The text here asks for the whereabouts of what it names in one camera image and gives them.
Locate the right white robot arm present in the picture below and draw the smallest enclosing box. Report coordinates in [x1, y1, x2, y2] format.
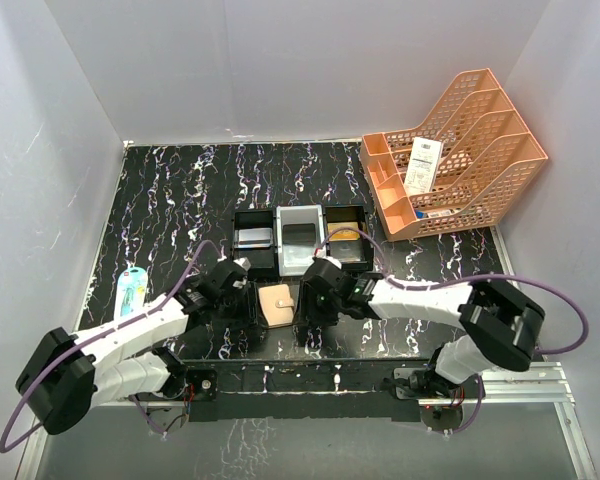
[293, 257, 545, 398]

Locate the black card in white tray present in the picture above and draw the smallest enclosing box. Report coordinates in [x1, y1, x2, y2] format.
[282, 223, 316, 246]

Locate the beige leather card holder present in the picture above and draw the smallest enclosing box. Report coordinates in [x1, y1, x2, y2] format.
[258, 284, 295, 329]

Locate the orange plastic file organizer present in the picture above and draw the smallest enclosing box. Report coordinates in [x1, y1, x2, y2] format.
[360, 68, 548, 241]

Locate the aluminium frame rail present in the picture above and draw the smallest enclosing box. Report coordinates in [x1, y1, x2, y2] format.
[19, 363, 596, 479]

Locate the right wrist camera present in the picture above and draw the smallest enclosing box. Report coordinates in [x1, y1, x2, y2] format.
[314, 249, 342, 269]

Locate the white middle tray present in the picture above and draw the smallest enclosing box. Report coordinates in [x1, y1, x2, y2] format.
[275, 205, 325, 277]

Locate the black tray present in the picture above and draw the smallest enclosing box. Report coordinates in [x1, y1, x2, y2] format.
[232, 208, 279, 281]
[324, 204, 374, 273]

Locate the right black tray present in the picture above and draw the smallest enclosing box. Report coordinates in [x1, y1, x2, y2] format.
[324, 204, 374, 273]

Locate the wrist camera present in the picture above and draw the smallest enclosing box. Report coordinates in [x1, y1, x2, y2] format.
[314, 249, 342, 269]
[232, 257, 251, 289]

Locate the black front base bar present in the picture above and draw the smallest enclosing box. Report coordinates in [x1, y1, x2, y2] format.
[184, 358, 479, 423]

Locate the gold card in right tray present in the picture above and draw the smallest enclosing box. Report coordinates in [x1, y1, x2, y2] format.
[327, 222, 364, 263]

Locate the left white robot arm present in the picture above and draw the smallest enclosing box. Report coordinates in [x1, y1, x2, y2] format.
[16, 258, 254, 435]

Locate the left black tray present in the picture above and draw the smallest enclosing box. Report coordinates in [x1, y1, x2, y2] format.
[232, 208, 279, 281]

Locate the white paper receipt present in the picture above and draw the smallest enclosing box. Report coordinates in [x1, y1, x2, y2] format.
[403, 137, 443, 196]

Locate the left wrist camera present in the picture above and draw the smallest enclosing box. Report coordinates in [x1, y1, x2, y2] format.
[232, 257, 251, 289]

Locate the silver card in left tray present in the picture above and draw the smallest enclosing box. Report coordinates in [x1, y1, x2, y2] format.
[237, 227, 274, 249]

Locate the blue packaged item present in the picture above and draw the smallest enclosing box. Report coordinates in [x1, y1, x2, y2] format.
[113, 266, 148, 320]

